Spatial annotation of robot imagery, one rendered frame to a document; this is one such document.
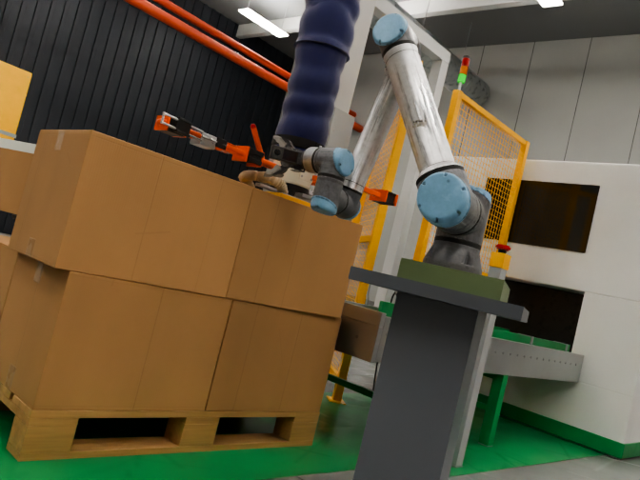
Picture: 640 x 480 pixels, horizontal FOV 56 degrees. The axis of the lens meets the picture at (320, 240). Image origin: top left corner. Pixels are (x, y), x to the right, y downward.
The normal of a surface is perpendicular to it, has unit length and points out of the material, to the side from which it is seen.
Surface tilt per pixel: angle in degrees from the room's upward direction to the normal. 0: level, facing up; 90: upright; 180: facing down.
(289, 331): 90
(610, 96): 90
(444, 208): 93
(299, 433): 90
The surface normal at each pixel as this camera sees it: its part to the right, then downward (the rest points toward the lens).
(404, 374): -0.35, -0.14
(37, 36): 0.73, 0.15
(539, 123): -0.64, -0.20
